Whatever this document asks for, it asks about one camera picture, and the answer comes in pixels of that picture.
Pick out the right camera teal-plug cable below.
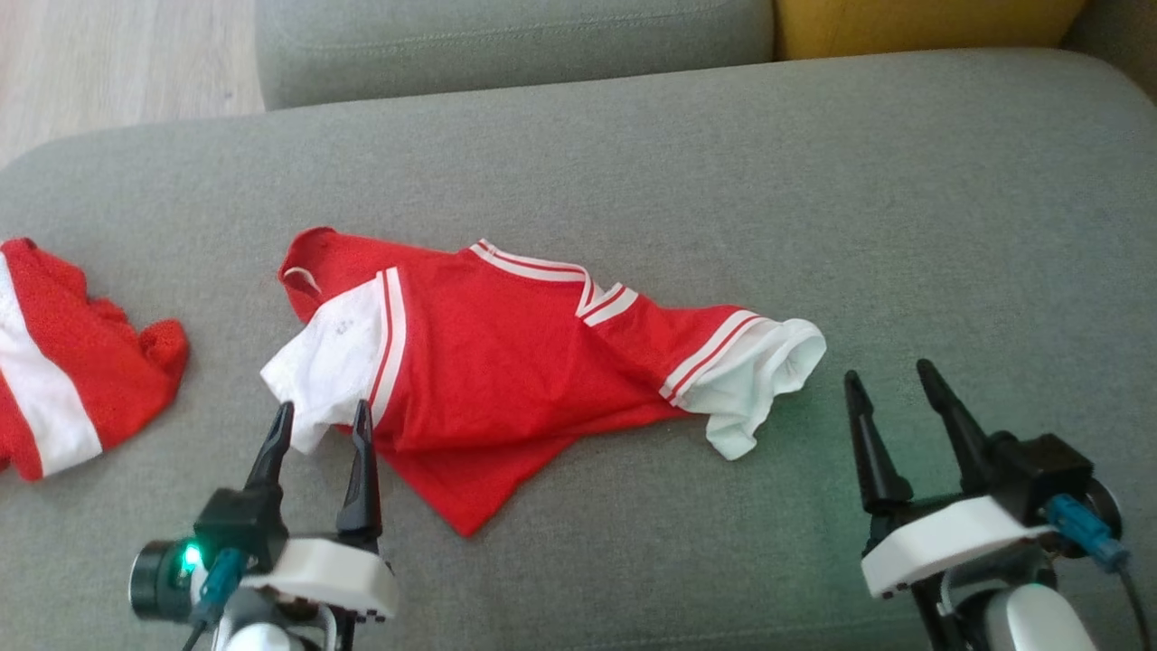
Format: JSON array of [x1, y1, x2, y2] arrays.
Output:
[[1042, 495, 1157, 651]]

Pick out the grey fabric sofa seat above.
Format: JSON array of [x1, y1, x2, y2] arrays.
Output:
[[0, 47, 1157, 651]]

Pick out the left camera teal-plug cable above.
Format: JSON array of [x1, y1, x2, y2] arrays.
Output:
[[181, 547, 248, 651]]

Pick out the camera teal-plug cable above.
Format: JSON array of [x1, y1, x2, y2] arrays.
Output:
[[181, 547, 248, 651], [1042, 495, 1157, 651]]

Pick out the red white sports shorts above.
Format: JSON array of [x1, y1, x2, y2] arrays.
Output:
[[0, 237, 191, 482]]

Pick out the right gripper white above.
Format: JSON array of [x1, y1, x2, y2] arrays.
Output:
[[844, 358, 1055, 600]]

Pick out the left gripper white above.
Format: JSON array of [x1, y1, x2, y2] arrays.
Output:
[[242, 399, 400, 623]]

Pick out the grey sofa cushion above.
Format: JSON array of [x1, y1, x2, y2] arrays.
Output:
[[253, 0, 776, 111]]

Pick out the yellow sofa cushion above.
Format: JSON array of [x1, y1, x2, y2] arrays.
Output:
[[775, 0, 1090, 62]]

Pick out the red white jersey shirt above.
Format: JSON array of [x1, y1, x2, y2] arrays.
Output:
[[260, 226, 827, 538]]

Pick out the grey sofa backrest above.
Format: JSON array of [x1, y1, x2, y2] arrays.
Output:
[[1062, 0, 1157, 82]]

